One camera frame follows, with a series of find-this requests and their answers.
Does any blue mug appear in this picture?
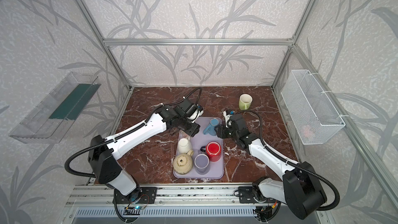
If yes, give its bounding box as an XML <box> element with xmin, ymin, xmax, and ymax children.
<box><xmin>203</xmin><ymin>118</ymin><xmax>220</xmax><ymax>136</ymax></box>

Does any light green mug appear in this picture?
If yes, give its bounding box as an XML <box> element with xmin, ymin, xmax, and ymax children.
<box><xmin>238</xmin><ymin>94</ymin><xmax>253</xmax><ymax>111</ymax></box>

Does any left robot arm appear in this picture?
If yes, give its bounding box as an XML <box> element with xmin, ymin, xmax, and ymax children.
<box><xmin>88</xmin><ymin>106</ymin><xmax>203</xmax><ymax>201</ymax></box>

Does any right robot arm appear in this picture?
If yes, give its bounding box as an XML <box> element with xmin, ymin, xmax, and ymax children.
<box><xmin>216</xmin><ymin>111</ymin><xmax>327</xmax><ymax>219</ymax></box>

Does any white mug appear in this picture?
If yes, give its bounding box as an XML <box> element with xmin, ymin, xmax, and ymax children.
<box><xmin>177</xmin><ymin>138</ymin><xmax>193</xmax><ymax>153</ymax></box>

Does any red mug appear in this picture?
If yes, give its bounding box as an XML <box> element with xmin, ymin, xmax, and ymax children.
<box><xmin>200</xmin><ymin>142</ymin><xmax>221</xmax><ymax>162</ymax></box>

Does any beige stoneware mug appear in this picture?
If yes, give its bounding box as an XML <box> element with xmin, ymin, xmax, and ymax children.
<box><xmin>173</xmin><ymin>149</ymin><xmax>194</xmax><ymax>175</ymax></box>

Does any lavender mug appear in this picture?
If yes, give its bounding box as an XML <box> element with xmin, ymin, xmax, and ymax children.
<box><xmin>194</xmin><ymin>153</ymin><xmax>210</xmax><ymax>174</ymax></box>

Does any lavender plastic tray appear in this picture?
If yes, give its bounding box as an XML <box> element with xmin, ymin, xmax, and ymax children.
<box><xmin>173</xmin><ymin>117</ymin><xmax>224</xmax><ymax>179</ymax></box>

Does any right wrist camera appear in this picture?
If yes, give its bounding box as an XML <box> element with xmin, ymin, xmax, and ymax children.
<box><xmin>223</xmin><ymin>109</ymin><xmax>235</xmax><ymax>128</ymax></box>

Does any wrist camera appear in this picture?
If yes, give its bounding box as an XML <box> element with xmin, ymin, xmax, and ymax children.
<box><xmin>223</xmin><ymin>109</ymin><xmax>235</xmax><ymax>128</ymax></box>
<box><xmin>174</xmin><ymin>99</ymin><xmax>204</xmax><ymax>123</ymax></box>

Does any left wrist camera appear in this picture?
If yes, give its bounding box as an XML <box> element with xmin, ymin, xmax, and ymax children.
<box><xmin>174</xmin><ymin>99</ymin><xmax>204</xmax><ymax>123</ymax></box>

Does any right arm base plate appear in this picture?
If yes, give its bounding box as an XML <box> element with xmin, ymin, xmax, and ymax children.
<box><xmin>238</xmin><ymin>186</ymin><xmax>277</xmax><ymax>204</ymax></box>

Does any white wire mesh basket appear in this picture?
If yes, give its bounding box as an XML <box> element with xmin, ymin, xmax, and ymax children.
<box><xmin>281</xmin><ymin>69</ymin><xmax>346</xmax><ymax>145</ymax></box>

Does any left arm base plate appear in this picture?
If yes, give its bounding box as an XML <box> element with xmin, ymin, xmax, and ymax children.
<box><xmin>113</xmin><ymin>187</ymin><xmax>158</xmax><ymax>204</ymax></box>

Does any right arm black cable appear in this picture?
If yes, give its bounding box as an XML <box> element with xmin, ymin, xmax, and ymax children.
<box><xmin>236</xmin><ymin>109</ymin><xmax>341</xmax><ymax>211</ymax></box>

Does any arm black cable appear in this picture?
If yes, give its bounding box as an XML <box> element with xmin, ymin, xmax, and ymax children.
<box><xmin>64</xmin><ymin>86</ymin><xmax>203</xmax><ymax>178</ymax></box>
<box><xmin>236</xmin><ymin>109</ymin><xmax>341</xmax><ymax>211</ymax></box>

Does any aluminium front rail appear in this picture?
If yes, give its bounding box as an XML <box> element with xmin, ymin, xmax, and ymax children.
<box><xmin>65</xmin><ymin>181</ymin><xmax>283</xmax><ymax>207</ymax></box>

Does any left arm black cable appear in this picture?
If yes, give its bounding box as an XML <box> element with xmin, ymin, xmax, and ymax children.
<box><xmin>64</xmin><ymin>86</ymin><xmax>203</xmax><ymax>178</ymax></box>

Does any clear plastic wall bin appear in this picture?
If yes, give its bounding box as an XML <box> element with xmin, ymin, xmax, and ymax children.
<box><xmin>9</xmin><ymin>72</ymin><xmax>101</xmax><ymax>144</ymax></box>

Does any aluminium cage frame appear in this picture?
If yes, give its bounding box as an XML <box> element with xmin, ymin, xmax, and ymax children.
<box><xmin>73</xmin><ymin>0</ymin><xmax>398</xmax><ymax>207</ymax></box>

